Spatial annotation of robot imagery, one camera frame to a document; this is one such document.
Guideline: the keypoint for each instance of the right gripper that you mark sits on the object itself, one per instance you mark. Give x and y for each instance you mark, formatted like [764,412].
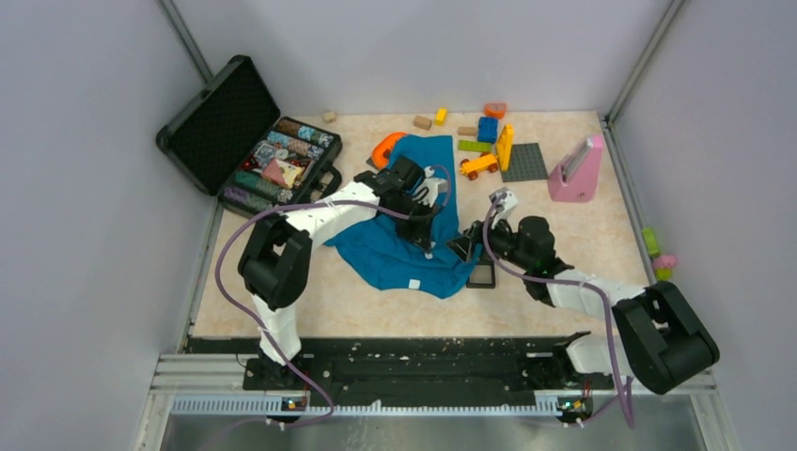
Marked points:
[463,243]

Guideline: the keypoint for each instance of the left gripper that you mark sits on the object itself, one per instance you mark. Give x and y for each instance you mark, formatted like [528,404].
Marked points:
[420,233]

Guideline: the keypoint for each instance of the blue garment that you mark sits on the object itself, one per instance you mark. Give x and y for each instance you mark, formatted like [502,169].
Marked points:
[385,261]

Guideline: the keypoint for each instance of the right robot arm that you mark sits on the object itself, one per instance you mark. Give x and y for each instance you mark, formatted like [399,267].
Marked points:
[660,339]

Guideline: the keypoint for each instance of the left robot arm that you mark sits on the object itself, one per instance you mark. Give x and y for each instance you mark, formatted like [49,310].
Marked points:
[275,262]

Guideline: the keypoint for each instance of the orange letter e toy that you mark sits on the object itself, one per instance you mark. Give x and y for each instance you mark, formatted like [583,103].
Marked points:
[380,155]

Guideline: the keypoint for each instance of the wooden block centre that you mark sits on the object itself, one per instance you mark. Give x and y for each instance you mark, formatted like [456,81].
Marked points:
[423,123]

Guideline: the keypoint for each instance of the yellow toy car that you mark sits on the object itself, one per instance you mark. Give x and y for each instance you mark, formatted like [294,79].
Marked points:
[473,168]

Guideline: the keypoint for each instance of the pink stand with tablet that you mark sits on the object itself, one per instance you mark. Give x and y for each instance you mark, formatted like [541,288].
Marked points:
[575,178]

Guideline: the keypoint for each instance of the small yellow brick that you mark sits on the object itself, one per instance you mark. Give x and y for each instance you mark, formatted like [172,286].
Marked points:
[440,117]

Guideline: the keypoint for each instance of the wooden block by blue brick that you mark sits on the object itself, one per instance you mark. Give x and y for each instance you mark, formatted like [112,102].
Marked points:
[467,131]

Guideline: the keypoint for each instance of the green flat brick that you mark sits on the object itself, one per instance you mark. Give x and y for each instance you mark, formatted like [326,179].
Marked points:
[474,146]

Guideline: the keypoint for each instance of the yellow tall brick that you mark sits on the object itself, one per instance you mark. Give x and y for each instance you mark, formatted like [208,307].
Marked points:
[503,147]

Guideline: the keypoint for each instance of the blue brick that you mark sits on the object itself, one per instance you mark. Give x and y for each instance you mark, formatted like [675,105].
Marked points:
[487,130]

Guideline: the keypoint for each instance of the orange curved brick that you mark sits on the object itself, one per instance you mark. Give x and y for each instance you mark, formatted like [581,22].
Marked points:
[495,109]

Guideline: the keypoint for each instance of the green pink toy outside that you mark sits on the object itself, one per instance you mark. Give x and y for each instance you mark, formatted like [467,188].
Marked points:
[663,265]

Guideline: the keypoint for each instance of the black poker chip case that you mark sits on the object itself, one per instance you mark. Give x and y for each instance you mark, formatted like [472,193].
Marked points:
[233,143]

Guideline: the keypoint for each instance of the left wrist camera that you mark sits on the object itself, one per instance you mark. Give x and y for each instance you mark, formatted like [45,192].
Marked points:
[432,185]

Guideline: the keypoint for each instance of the black square frame lower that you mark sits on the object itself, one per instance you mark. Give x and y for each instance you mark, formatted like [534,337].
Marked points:
[483,276]

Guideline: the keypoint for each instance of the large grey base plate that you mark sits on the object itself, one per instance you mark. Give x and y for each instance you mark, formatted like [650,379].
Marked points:
[526,164]

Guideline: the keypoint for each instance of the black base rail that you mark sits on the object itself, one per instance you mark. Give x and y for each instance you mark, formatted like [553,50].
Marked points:
[426,372]

